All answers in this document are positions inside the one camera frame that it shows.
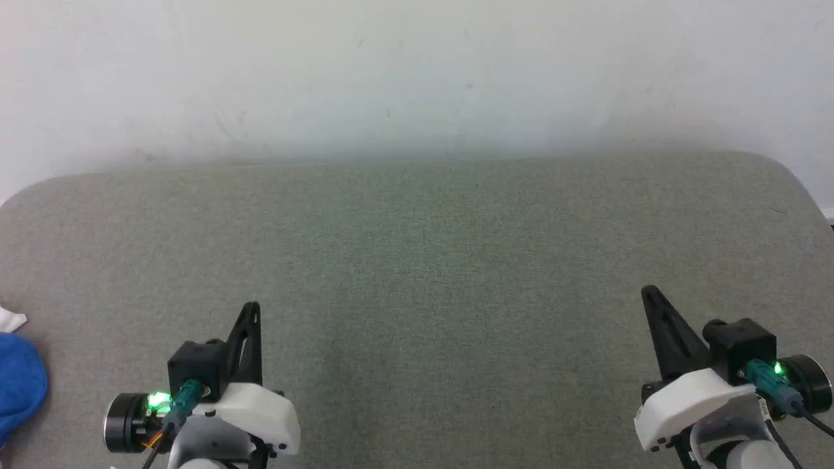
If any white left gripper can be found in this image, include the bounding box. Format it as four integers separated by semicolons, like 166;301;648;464
194;301;302;469

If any right arm cable green plug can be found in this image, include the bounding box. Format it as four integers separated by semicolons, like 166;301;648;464
745;360;834;438

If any blue Lakers basketball jersey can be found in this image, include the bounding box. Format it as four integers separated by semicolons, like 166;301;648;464
0;306;50;450

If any grey-green fabric sofa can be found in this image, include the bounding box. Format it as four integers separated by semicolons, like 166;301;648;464
0;151;834;469

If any left arm cable green plug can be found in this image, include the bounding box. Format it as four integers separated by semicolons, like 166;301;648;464
142;380;204;469

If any arm cable green plug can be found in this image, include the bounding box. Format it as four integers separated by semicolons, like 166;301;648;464
142;380;204;469
745;360;834;438

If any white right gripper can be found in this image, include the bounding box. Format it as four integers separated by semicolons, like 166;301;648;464
635;285;758;453

